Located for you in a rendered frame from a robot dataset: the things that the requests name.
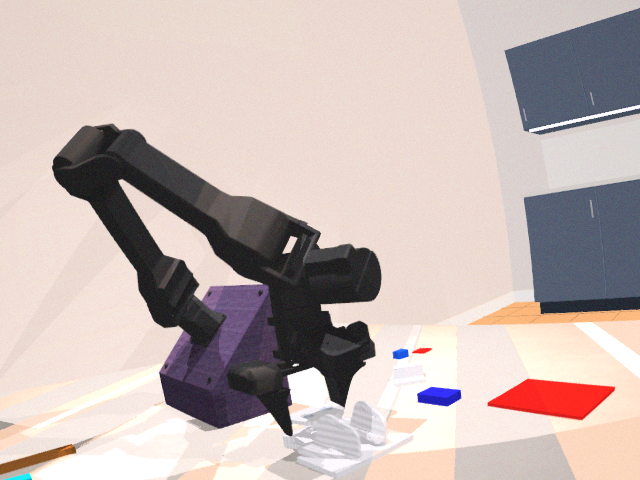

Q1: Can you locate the blue flat block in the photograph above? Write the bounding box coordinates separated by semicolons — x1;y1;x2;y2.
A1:
417;387;462;407

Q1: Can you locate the small blue block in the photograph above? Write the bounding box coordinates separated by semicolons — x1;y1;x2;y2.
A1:
392;348;409;359

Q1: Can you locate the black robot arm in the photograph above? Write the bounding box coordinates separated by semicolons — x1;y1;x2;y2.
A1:
52;123;382;379

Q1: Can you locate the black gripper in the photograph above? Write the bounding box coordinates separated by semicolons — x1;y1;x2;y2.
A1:
227;303;376;437

